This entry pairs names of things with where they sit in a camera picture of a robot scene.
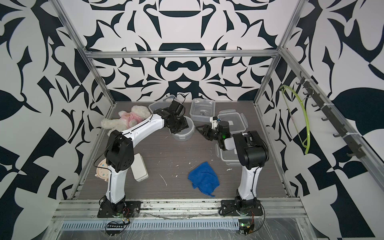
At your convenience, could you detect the round clear container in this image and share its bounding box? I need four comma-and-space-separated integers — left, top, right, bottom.
172, 117, 195, 142

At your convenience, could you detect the clear lunch box lid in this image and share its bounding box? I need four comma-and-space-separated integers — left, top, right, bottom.
218, 109, 249, 134
215, 144, 242, 167

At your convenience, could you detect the clear rectangular lunch box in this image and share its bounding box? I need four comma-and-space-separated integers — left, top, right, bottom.
190, 99, 216, 123
148, 95, 175, 113

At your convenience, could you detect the blue cleaning cloth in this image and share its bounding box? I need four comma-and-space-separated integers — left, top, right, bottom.
188, 162, 220, 198

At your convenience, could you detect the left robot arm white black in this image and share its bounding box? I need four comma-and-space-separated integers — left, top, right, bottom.
104, 101, 189, 207

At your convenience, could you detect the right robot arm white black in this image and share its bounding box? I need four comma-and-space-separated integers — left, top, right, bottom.
196, 118, 269, 207

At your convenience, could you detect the white teddy bear pink shirt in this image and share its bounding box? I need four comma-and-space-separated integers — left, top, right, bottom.
101, 106, 151, 136

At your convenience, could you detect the white rectangular box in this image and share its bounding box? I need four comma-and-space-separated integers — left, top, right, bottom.
130, 154, 149, 182

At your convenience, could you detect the green clothes hanger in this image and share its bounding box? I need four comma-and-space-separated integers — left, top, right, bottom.
278, 84, 311, 156

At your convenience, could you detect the pink round alarm clock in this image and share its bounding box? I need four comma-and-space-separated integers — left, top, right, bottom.
95, 159, 110, 182

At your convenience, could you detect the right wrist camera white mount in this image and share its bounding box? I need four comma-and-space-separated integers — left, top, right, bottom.
210, 117, 221, 130

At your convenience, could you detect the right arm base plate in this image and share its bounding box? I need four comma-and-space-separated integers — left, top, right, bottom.
219, 197, 264, 217

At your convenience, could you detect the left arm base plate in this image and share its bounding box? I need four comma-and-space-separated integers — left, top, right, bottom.
97, 199, 142, 219

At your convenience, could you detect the black wall hook rack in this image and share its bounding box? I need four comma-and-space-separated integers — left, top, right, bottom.
297, 71, 366, 159

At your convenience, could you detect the aluminium frame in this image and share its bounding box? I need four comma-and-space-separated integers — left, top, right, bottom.
49, 0, 384, 240

